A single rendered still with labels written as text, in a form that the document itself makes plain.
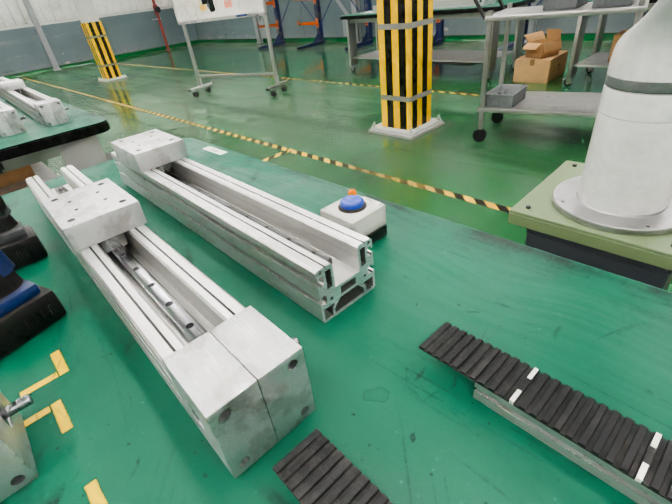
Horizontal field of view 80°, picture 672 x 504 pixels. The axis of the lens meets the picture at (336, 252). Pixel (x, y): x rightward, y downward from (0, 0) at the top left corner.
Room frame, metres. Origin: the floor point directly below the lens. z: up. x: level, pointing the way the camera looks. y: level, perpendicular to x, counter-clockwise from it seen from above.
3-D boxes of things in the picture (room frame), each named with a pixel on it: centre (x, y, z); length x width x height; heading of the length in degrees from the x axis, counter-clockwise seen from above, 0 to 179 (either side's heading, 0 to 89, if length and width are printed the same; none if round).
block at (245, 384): (0.27, 0.10, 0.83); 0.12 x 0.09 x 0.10; 129
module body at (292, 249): (0.73, 0.24, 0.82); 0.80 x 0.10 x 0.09; 39
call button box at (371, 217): (0.59, -0.03, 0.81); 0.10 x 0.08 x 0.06; 129
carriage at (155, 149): (0.93, 0.40, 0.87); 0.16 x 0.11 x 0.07; 39
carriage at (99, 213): (0.61, 0.39, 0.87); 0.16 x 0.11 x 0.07; 39
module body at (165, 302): (0.61, 0.39, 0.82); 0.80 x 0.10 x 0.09; 39
